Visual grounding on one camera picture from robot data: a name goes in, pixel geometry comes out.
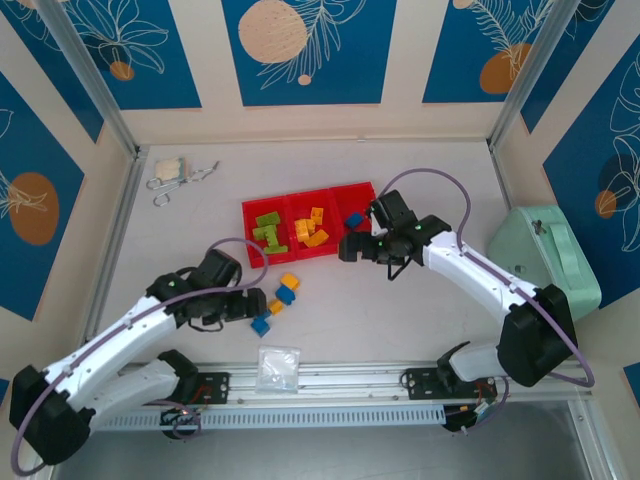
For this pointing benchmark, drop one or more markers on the mint green zipper case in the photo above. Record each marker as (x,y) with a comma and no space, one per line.
(550,250)

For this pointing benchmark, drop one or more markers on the green lego brick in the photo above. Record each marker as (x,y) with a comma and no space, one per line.
(267,220)
(273,236)
(276,248)
(261,233)

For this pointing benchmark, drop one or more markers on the aluminium frame post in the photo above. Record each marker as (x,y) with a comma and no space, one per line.
(91,75)
(527,75)

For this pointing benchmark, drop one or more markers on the beige sponge pad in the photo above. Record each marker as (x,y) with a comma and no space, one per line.
(167,169)

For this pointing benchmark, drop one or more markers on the red three-compartment tray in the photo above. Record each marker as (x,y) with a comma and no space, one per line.
(350,197)

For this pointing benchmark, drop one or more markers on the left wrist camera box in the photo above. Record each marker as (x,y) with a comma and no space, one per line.
(217,267)

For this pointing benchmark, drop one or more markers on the small yellow lego brick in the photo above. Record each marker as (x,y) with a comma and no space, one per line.
(275,306)

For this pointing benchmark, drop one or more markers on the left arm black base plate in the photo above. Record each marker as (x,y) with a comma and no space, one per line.
(217,387)

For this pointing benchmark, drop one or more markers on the blue lego brick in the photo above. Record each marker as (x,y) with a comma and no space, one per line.
(260,326)
(354,220)
(286,295)

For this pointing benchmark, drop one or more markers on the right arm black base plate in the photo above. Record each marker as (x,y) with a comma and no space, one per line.
(420,382)

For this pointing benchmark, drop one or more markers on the aluminium mounting rail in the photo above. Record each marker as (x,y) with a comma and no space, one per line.
(350,380)

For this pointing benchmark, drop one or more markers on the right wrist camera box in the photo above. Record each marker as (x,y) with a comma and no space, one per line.
(395,210)

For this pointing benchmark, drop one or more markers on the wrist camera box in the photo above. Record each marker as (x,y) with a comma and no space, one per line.
(217,267)
(395,210)

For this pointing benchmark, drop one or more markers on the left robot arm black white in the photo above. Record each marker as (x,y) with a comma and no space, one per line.
(115,340)

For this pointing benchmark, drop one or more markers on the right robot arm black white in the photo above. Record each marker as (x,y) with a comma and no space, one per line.
(475,272)

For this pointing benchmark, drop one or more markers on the clear plastic bag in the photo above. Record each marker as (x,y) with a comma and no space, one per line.
(275,370)

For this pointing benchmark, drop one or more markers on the aluminium side rail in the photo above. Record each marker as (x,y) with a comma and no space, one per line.
(117,225)
(500,175)

